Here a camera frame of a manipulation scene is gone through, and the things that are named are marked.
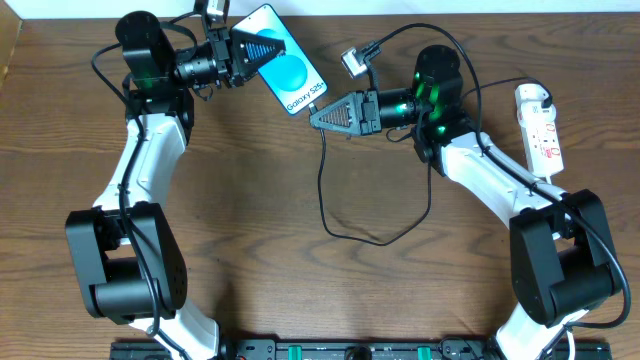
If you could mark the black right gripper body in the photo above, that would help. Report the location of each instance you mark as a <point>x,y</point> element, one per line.
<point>370,112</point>

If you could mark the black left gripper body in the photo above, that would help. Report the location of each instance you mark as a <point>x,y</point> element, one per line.
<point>223,61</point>

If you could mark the blue Galaxy smartphone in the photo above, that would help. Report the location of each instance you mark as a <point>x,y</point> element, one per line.
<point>291,77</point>

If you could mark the white power strip orange switches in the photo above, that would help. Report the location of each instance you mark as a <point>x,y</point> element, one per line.
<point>540,138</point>

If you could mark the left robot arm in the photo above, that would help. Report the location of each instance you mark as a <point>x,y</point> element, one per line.
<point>127,261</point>

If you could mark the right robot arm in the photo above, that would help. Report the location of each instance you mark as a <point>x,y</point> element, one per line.
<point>563,260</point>

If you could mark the white USB charger plug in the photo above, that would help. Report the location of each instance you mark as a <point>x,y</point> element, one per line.
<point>533,92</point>

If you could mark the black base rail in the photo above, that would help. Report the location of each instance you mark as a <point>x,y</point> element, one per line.
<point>450,348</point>

